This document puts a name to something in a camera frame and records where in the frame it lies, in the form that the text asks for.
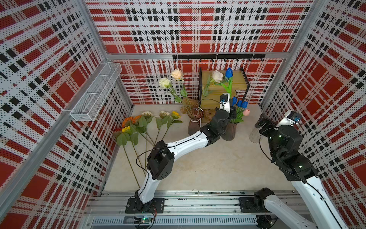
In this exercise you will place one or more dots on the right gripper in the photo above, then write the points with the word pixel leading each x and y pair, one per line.
pixel 270 126

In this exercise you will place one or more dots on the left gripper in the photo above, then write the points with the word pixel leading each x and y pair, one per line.
pixel 233 111

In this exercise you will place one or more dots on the pink tulip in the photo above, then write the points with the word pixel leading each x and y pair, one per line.
pixel 242 113

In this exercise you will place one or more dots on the dark pink ribbed vase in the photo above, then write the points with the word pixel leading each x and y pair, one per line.
pixel 230 132

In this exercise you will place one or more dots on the pink glass vase with ribbon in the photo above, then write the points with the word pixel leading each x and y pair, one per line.
pixel 194 121

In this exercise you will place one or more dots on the cream rose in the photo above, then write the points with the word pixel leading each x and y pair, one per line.
pixel 177 75

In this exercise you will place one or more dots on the pale green rose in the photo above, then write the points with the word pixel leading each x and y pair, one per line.
pixel 165 84

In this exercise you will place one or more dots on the beige daisy flower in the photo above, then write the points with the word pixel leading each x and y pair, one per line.
pixel 148 118
pixel 161 120

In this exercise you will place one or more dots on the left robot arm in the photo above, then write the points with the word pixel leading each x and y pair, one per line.
pixel 162 158

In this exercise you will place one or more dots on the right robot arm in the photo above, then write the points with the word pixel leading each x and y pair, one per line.
pixel 284 142

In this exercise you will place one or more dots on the clear glass vase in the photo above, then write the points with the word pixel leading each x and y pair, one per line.
pixel 254 136

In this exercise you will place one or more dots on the brown teddy bear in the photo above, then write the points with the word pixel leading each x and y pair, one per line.
pixel 208 113

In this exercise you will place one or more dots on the yellow daisy flower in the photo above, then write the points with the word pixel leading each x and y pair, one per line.
pixel 173 118

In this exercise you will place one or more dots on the small yellow daisy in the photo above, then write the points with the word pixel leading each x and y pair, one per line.
pixel 127 130

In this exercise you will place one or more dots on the red daisy flower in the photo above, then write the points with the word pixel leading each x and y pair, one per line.
pixel 117 132

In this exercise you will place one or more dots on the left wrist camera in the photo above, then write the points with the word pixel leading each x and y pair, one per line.
pixel 225 102

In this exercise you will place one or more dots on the wooden shelf black frame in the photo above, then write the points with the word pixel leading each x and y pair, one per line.
pixel 210 91

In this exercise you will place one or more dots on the black hook rail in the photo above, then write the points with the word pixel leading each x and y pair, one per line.
pixel 248 56

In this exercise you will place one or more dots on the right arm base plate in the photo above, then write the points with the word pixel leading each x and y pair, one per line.
pixel 252 205

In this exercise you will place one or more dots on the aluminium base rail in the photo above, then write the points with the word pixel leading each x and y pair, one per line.
pixel 183 210

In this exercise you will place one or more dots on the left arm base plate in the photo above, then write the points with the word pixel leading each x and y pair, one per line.
pixel 134 206

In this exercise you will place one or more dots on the circuit board on rail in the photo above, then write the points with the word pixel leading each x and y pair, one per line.
pixel 142 220

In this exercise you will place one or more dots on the white wire wall basket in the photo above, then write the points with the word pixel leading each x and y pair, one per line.
pixel 88 107

